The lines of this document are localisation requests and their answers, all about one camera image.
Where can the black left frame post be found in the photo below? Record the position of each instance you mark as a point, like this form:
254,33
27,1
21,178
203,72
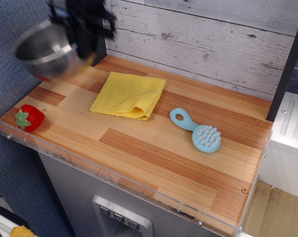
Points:
99,48

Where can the white toy sink counter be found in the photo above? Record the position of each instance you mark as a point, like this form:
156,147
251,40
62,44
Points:
279,165

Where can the black right frame post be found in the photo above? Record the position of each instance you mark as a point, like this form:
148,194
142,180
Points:
284,81

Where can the stainless steel bowl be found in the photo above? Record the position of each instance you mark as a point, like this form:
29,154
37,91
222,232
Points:
45,52

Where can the yellow folded cloth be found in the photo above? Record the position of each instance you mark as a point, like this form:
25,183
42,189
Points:
128,96

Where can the light blue scrub brush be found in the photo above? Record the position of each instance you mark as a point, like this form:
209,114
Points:
206,138

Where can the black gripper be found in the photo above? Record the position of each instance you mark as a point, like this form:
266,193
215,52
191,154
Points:
83,20

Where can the grey dispenser button panel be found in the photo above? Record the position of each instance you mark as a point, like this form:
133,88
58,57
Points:
118,221

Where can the black frame post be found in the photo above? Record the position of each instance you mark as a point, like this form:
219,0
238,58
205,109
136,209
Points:
99,48
284,81

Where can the silver toy fridge cabinet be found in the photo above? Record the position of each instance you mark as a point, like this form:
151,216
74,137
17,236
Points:
75,190

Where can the yellow object bottom corner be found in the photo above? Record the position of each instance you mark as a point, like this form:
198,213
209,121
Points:
21,231

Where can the red toy strawberry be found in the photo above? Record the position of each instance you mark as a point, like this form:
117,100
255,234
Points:
28,118

